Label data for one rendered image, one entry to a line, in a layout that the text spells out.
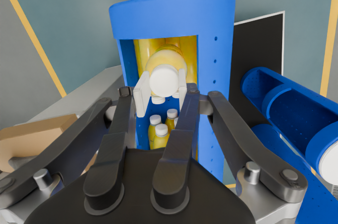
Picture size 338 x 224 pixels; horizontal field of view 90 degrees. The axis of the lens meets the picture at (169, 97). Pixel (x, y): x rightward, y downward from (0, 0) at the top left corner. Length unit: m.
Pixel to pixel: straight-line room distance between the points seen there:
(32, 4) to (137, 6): 1.66
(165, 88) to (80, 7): 1.56
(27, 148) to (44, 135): 0.09
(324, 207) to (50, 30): 2.26
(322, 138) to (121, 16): 0.82
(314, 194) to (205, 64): 1.16
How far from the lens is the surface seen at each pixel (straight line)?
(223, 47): 0.37
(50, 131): 0.69
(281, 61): 1.66
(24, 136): 0.75
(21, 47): 2.10
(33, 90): 2.20
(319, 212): 1.33
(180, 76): 0.19
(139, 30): 0.33
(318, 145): 0.90
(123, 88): 0.16
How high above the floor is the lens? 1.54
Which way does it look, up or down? 66 degrees down
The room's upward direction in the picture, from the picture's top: 175 degrees counter-clockwise
